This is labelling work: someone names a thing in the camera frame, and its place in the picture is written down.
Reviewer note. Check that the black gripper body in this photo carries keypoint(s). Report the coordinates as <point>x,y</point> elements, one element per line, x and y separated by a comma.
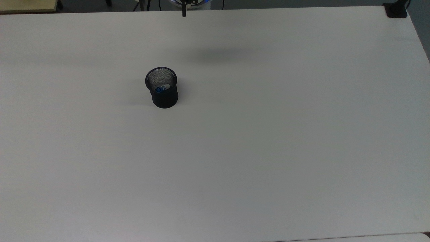
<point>188,1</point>

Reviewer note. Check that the blue and white marker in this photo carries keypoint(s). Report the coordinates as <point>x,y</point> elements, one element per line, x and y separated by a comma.
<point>162,88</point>

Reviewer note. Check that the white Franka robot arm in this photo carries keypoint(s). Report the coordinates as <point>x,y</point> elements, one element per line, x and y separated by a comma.
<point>201,1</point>

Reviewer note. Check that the grey tripod legs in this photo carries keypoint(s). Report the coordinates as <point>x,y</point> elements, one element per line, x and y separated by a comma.
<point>142,4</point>

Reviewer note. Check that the black mesh pen cup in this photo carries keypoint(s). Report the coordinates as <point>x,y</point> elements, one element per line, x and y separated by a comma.
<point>164,99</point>

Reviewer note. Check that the light wooden side table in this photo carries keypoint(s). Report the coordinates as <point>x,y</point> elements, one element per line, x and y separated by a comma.
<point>28,5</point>

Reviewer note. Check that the white adjacent table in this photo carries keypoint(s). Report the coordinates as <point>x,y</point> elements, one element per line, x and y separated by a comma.
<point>376,237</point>

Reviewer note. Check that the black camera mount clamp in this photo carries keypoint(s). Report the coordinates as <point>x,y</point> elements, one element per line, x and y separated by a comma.
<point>396,10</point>

